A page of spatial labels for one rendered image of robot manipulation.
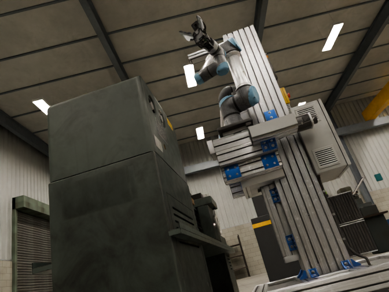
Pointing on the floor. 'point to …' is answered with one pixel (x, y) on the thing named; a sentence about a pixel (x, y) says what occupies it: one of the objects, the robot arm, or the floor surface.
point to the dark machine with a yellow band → (271, 245)
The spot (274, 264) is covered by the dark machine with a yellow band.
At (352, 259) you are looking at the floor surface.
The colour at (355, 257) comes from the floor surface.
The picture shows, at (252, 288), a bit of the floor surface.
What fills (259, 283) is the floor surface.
